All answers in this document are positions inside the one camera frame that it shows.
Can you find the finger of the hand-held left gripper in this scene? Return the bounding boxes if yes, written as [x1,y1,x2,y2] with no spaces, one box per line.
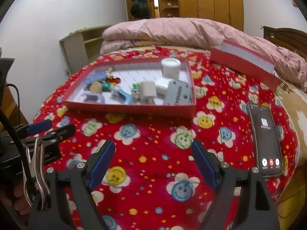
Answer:
[26,124,76,146]
[11,119,53,137]

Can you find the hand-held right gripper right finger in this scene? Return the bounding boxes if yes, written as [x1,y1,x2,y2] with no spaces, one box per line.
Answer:
[191,140,281,230]

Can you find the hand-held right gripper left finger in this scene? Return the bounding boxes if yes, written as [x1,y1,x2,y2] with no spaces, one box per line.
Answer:
[27,140,117,230]

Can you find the lilac plastic clip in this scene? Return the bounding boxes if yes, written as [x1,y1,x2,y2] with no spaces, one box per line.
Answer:
[83,93,105,104]

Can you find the round wooden disc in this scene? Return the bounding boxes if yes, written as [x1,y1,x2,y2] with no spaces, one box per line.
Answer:
[90,81,103,93]

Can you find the red cardboard box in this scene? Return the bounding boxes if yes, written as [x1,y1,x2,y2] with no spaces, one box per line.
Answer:
[61,57,197,120]

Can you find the blue grey plastic hook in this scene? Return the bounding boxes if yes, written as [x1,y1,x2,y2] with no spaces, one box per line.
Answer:
[111,88,132,104]

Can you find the grey perforated plastic block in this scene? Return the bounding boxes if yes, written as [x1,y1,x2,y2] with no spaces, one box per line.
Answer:
[165,80,194,106]

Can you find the green cartoon keychain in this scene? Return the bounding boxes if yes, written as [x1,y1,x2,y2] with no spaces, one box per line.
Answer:
[131,82,142,103]

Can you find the white charger plug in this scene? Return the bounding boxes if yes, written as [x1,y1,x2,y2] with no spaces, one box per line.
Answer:
[140,81,157,104]

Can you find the white pill bottle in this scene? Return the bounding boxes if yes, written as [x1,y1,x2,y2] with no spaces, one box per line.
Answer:
[161,58,181,79]

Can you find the person's left hand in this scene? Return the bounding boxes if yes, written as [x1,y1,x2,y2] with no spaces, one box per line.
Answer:
[11,187,33,217]

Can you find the silver metal spring clip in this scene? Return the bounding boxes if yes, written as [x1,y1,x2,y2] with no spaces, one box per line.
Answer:
[23,137,52,210]

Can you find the wooden side cabinet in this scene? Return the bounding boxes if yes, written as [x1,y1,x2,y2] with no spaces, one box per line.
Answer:
[0,86,30,135]

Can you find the red printed blanket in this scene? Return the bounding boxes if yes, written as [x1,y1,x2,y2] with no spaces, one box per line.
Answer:
[31,45,300,230]

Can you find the black smartphone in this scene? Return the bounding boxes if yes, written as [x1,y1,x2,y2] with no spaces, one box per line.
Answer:
[246,103,283,178]

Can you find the beige shelf unit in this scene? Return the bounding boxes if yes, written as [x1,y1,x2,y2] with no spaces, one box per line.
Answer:
[59,25,113,76]

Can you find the pink printed pillow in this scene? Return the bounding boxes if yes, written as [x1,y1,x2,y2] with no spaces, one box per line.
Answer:
[99,39,144,55]

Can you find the beige printed bedsheet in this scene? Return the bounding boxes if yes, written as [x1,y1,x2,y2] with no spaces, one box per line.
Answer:
[273,81,307,226]

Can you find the red box lid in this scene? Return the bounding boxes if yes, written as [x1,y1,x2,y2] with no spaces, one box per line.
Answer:
[210,39,281,90]

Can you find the pink quilt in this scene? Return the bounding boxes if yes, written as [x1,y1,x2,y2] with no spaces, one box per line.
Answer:
[102,17,307,91]

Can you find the dark hanging jacket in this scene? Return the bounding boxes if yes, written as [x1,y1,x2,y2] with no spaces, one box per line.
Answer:
[130,0,150,20]

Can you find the dark wooden headboard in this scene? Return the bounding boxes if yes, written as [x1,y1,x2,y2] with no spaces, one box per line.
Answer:
[262,25,307,59]

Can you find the wooden wardrobe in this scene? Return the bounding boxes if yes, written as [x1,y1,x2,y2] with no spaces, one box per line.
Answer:
[115,0,244,33]

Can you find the thin black cable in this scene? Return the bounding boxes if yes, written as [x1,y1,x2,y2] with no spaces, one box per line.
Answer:
[6,83,21,106]

